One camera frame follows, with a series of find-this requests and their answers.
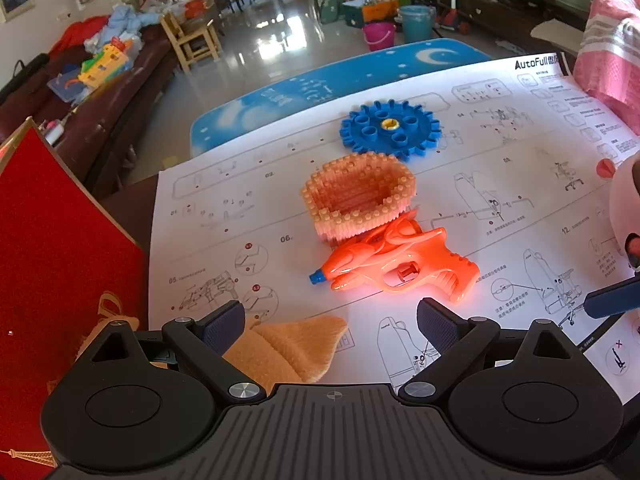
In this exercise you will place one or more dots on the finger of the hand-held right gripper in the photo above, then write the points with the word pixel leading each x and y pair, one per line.
pixel 612 300

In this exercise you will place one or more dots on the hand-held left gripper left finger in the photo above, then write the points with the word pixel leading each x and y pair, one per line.
pixel 225 325

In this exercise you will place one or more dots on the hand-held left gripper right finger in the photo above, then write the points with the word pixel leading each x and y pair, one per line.
pixel 437 322

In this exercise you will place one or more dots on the orange water gun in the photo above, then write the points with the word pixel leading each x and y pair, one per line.
pixel 400 260

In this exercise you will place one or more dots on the beige plush toy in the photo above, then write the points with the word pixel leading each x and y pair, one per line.
pixel 295 355

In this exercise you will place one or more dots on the pink plush toy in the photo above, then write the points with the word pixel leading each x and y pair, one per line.
pixel 625 200

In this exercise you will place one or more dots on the peach building block basket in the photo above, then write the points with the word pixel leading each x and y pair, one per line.
pixel 350 210

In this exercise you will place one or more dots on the red gift box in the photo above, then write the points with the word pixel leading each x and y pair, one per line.
pixel 60 260

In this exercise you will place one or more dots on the blue toy gear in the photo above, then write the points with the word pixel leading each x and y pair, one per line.
pixel 370 132

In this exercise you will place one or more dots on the white instruction sheet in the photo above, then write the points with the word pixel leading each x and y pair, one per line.
pixel 500 110

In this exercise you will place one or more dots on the pink striped towel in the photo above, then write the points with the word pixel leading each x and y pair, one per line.
pixel 610 60

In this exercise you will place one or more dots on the brown leather sofa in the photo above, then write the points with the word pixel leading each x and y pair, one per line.
pixel 115 110

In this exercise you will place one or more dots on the blue moon print mat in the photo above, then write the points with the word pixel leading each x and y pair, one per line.
pixel 300 95

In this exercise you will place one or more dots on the clear plastic box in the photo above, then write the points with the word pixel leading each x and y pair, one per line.
pixel 67 87

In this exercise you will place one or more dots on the small wooden chair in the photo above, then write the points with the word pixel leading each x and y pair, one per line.
pixel 192 40

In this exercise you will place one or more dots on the colourful toy building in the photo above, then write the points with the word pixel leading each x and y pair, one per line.
pixel 105 62

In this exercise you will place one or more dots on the pink bucket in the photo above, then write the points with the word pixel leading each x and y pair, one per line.
pixel 378 37

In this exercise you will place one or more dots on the teal bucket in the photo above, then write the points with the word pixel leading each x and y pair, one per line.
pixel 416 25

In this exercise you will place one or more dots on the dark tv cabinet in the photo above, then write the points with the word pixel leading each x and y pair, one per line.
pixel 520 10

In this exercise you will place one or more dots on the light blue cloth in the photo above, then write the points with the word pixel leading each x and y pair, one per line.
pixel 130 22

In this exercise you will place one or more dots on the colourful toy crate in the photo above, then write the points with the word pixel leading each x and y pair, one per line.
pixel 372 7

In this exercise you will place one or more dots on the black bag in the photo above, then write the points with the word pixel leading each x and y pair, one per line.
pixel 25 72

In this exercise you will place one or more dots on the red cloth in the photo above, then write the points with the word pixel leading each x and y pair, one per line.
pixel 80 32

